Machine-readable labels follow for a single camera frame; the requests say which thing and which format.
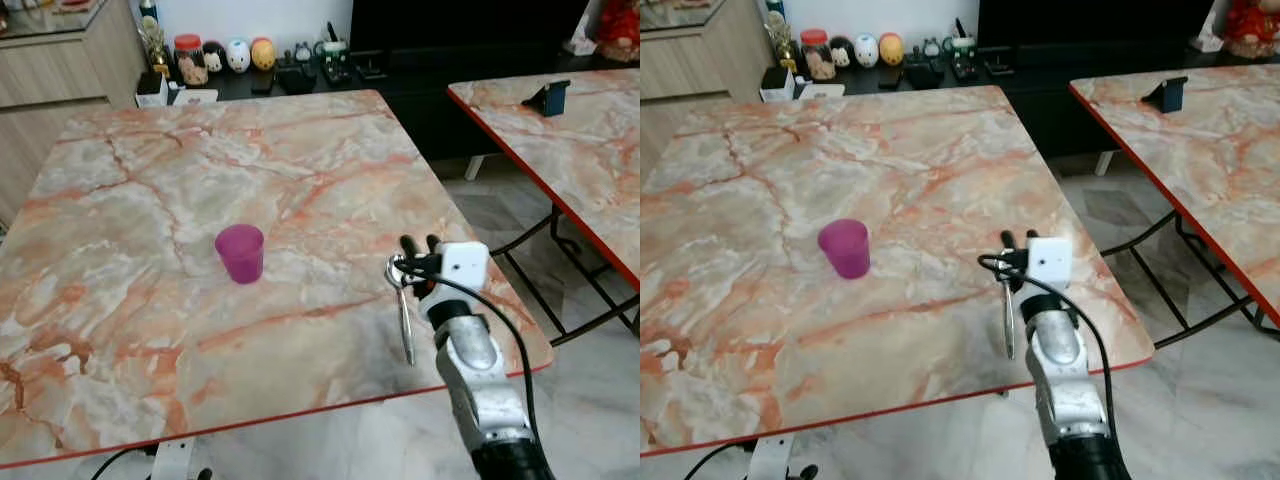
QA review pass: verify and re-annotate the red figurine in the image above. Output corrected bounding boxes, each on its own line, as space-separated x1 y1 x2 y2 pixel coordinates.
1225 0 1280 59
596 0 641 64

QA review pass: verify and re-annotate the green pen mug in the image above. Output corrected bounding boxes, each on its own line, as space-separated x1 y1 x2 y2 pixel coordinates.
318 22 349 67
948 18 978 63

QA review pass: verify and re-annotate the purple plastic cup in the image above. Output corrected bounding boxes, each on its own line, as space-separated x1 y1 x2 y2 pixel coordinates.
818 219 872 280
215 224 266 285

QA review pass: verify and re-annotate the black metal table frame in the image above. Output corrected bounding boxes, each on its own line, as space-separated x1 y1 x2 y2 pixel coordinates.
1100 205 1280 351
490 205 641 347

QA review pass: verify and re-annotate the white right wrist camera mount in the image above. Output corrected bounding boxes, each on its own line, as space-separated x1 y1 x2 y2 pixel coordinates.
1026 237 1074 291
440 241 491 294

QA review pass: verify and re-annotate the black floor cable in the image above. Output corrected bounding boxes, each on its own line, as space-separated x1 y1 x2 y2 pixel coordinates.
90 445 151 480
685 443 751 480

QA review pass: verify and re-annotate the light wooden cabinet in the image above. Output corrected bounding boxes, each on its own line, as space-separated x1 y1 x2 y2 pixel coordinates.
0 0 147 226
640 0 777 183

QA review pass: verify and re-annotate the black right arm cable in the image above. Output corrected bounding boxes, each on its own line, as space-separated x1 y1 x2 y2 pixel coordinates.
388 270 537 431
978 255 1118 426

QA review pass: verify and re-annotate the black television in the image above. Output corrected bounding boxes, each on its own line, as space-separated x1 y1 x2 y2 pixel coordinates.
350 0 593 57
978 0 1217 52

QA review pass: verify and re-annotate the small white box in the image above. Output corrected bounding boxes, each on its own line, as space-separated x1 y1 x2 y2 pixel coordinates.
135 70 169 109
760 66 796 104

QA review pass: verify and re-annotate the gold ornament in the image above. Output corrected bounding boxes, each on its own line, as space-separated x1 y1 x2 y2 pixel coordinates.
765 12 798 76
140 17 171 81

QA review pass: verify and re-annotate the glass jar red lid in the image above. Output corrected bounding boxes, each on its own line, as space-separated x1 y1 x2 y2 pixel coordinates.
173 34 209 87
800 29 837 82

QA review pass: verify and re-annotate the black low console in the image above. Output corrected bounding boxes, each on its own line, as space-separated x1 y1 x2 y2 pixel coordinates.
775 45 1280 161
135 50 641 163

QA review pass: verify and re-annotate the silver metal spoon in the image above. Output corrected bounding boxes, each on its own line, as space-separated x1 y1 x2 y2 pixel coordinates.
999 272 1018 362
386 255 418 368

